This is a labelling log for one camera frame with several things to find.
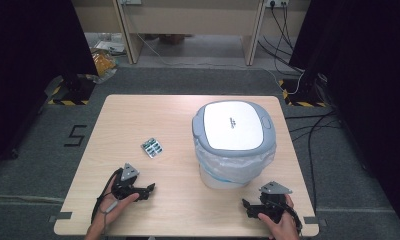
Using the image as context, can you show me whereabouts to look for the person's right hand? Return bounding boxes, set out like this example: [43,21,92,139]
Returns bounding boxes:
[257,194,301,240]

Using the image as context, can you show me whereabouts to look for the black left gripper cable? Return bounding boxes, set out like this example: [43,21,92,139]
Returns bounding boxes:
[90,167,124,224]

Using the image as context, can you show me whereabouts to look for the clear plastic bin liner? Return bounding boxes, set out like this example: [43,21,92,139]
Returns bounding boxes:
[193,135,278,186]

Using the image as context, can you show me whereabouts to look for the grey tape strip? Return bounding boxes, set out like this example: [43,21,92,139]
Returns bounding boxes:
[48,211,74,223]
[303,215,328,228]

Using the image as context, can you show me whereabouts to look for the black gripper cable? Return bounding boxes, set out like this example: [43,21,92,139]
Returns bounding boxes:
[277,201,304,235]
[90,167,124,224]

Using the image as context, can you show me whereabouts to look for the black power cables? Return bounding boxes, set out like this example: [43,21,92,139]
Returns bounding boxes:
[257,4,306,75]

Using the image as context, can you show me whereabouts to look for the silver pill blister pack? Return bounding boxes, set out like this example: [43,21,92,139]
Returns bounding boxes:
[140,137,164,159]

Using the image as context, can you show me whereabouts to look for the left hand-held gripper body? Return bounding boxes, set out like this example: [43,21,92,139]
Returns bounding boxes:
[110,162,143,202]

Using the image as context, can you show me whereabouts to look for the black floor cables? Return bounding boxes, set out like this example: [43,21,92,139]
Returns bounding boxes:
[284,110,343,213]

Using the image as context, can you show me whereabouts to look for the black curtain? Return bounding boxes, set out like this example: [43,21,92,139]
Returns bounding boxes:
[288,0,400,236]
[0,0,100,172]

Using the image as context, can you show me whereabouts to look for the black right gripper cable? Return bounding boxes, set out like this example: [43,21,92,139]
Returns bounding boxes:
[277,201,304,235]

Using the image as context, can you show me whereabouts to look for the clear plastic packaging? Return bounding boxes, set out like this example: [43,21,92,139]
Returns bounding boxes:
[93,39,127,57]

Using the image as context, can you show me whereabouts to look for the person's left hand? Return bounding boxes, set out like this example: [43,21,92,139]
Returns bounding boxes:
[91,177,140,234]

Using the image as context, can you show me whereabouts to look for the black stand base striped tape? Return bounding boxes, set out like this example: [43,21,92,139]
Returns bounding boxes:
[46,73,97,107]
[278,77,328,108]

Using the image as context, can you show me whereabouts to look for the yellow plastic bag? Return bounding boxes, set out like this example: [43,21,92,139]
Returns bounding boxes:
[91,49,118,78]

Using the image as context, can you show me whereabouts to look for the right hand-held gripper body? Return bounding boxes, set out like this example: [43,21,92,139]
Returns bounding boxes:
[253,180,294,224]

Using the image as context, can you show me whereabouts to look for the white trash can grey lid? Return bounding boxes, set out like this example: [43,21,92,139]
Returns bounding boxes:
[191,99,278,191]

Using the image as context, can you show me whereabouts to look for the grey wrist strap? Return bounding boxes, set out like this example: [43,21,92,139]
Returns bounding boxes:
[102,199,119,234]

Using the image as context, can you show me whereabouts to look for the white cable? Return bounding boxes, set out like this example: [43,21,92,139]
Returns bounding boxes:
[135,32,306,96]

